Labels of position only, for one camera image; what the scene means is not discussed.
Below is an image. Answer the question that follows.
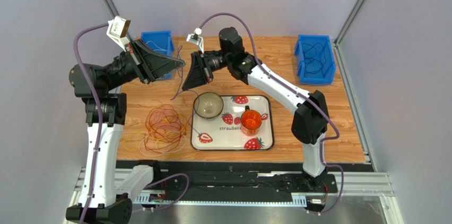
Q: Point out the purple cable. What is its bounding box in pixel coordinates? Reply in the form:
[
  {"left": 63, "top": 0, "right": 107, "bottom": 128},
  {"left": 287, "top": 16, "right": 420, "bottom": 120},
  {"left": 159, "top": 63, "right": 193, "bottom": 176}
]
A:
[
  {"left": 301, "top": 41, "right": 329, "bottom": 76},
  {"left": 170, "top": 45, "right": 204, "bottom": 136}
]

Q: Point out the orange cable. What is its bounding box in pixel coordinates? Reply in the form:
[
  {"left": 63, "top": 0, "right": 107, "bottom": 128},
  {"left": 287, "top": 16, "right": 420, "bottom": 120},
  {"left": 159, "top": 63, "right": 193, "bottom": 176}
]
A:
[{"left": 146, "top": 105, "right": 187, "bottom": 147}]

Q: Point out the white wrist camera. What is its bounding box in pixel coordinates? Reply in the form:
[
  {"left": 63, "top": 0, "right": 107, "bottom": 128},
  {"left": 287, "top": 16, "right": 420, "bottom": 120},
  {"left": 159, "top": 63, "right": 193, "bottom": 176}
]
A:
[
  {"left": 186, "top": 28, "right": 204, "bottom": 54},
  {"left": 106, "top": 16, "right": 131, "bottom": 51}
]

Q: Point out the aluminium front rail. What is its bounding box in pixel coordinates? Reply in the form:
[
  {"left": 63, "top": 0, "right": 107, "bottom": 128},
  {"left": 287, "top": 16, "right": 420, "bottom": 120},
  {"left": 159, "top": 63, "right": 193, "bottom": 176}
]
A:
[{"left": 74, "top": 167, "right": 395, "bottom": 208}]

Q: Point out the blue plastic bin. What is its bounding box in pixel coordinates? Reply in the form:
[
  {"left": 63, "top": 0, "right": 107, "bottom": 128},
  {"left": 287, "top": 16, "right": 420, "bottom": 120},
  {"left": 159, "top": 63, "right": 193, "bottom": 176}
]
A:
[
  {"left": 140, "top": 30, "right": 175, "bottom": 81},
  {"left": 294, "top": 35, "right": 336, "bottom": 85}
]

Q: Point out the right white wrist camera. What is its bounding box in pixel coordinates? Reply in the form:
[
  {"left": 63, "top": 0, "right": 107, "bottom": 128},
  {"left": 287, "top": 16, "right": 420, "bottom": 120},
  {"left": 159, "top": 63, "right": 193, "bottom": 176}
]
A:
[{"left": 186, "top": 28, "right": 204, "bottom": 54}]

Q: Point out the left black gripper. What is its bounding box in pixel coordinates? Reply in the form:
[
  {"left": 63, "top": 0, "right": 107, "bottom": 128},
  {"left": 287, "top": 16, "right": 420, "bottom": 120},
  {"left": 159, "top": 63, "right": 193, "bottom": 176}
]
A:
[{"left": 103, "top": 39, "right": 183, "bottom": 93}]

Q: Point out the right aluminium frame post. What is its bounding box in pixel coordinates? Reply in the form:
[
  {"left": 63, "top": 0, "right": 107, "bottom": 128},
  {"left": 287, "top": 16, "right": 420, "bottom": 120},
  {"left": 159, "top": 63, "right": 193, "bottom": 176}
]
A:
[{"left": 333, "top": 0, "right": 405, "bottom": 224}]

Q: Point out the right blue plastic bin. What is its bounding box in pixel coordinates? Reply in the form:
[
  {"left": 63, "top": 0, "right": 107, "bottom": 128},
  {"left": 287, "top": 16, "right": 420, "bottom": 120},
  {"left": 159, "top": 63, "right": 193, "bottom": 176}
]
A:
[{"left": 294, "top": 35, "right": 336, "bottom": 85}]

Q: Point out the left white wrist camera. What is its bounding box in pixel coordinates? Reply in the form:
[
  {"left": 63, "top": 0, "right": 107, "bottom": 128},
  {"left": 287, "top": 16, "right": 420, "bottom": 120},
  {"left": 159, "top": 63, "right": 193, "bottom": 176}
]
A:
[{"left": 106, "top": 16, "right": 131, "bottom": 51}]

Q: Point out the left blue plastic bin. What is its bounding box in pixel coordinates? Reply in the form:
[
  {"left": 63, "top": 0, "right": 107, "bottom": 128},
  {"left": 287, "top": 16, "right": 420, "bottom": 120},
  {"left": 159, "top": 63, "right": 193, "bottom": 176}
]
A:
[{"left": 140, "top": 30, "right": 175, "bottom": 81}]

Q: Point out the grey ceramic bowl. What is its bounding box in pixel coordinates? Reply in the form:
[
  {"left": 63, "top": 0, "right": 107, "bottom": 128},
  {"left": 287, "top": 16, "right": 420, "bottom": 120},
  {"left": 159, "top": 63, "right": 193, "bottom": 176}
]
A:
[{"left": 193, "top": 92, "right": 224, "bottom": 119}]

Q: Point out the white strawberry tray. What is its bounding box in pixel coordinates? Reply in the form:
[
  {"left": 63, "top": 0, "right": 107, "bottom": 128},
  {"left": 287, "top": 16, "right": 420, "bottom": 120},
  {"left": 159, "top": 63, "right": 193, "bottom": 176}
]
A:
[{"left": 191, "top": 95, "right": 274, "bottom": 151}]

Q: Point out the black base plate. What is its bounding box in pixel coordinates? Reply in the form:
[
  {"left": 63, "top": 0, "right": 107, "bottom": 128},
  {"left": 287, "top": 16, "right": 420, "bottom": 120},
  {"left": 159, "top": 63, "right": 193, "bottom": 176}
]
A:
[{"left": 116, "top": 160, "right": 338, "bottom": 203}]

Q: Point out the orange translucent mug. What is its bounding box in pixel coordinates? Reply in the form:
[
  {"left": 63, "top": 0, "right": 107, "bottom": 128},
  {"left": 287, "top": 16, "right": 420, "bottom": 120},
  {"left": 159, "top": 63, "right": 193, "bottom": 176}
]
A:
[{"left": 240, "top": 105, "right": 263, "bottom": 136}]

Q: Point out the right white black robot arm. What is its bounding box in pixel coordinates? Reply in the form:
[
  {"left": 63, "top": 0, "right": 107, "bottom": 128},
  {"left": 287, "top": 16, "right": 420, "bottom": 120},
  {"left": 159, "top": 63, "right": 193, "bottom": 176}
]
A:
[{"left": 182, "top": 27, "right": 329, "bottom": 179}]

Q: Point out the left purple robot hose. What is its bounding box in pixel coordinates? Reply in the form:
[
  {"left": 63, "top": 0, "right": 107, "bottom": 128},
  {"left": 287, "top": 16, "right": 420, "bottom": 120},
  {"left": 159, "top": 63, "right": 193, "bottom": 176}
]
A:
[{"left": 73, "top": 23, "right": 190, "bottom": 224}]

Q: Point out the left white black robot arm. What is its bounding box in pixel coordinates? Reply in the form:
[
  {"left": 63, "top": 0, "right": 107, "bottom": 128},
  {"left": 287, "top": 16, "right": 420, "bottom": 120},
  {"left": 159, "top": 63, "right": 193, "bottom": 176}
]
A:
[{"left": 66, "top": 40, "right": 185, "bottom": 223}]

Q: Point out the red cable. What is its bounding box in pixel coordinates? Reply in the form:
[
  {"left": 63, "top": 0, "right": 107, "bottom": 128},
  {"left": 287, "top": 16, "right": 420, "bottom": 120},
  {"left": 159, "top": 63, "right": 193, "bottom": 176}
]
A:
[{"left": 144, "top": 105, "right": 187, "bottom": 154}]

